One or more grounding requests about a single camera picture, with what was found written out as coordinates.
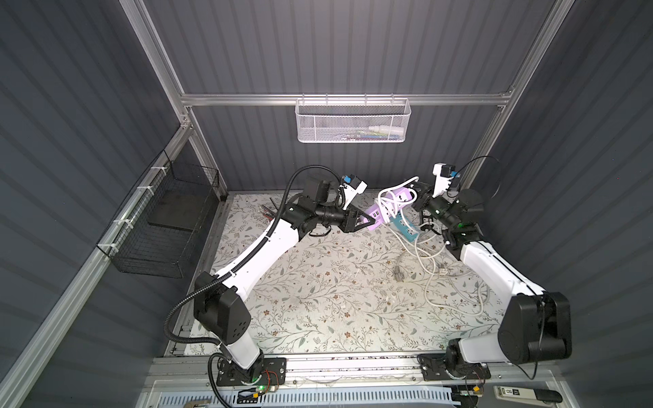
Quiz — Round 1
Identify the black power strip white cord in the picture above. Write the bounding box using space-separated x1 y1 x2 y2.
392 223 491 315

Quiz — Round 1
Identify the purple power strip white cord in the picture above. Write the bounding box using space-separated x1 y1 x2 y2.
364 175 491 315

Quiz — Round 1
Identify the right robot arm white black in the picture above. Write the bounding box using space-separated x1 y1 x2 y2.
412 182 572 378

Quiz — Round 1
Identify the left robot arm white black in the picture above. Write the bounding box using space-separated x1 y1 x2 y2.
193 175 374 371

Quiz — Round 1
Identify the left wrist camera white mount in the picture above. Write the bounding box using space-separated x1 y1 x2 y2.
340 175 367 210

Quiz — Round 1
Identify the white wire mesh basket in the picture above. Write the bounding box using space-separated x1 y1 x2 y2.
294 96 412 144

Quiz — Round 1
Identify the black corrugated cable conduit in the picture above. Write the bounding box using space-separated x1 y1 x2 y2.
162 164 343 345

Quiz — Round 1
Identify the black wire basket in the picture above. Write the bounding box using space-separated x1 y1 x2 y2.
98 156 220 279

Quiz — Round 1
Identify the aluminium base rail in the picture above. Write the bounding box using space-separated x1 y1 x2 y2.
143 351 530 392

